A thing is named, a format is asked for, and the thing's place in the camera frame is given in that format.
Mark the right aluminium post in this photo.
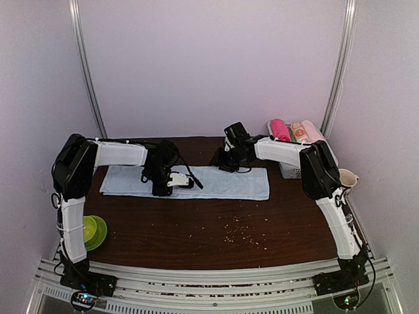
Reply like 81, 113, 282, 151
320, 0, 357, 139

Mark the white plastic basket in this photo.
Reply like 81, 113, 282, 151
266, 119, 338, 180

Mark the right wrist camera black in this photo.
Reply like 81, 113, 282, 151
224, 122, 251, 147

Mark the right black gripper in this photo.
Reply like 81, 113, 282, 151
210, 146, 247, 172

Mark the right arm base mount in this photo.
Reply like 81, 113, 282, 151
313, 267, 369, 296

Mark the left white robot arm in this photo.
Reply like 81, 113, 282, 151
52, 133, 179, 264

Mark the cream patterned mug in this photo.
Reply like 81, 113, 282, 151
339, 168, 359, 193

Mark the aluminium post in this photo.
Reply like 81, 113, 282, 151
68, 0, 108, 138
320, 0, 357, 139

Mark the green bowl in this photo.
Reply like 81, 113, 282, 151
83, 216, 98, 245

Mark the aluminium front rail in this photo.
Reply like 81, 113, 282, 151
24, 256, 403, 313

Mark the light pink rolled towel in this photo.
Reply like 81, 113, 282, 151
301, 120, 325, 143

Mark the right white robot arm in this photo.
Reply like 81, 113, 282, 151
211, 135, 363, 260

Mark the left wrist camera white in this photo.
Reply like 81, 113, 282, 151
167, 171, 194, 189

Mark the left aluminium post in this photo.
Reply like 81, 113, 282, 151
68, 0, 108, 138

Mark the cartoon print rolled towel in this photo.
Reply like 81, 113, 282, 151
290, 122, 310, 143

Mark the green plate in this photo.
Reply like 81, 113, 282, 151
84, 215, 107, 251

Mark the magenta pink towel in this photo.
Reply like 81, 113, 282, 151
270, 118, 291, 142

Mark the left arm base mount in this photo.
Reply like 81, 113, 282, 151
60, 269, 117, 297

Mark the light blue towel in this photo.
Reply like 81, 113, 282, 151
100, 166, 270, 201

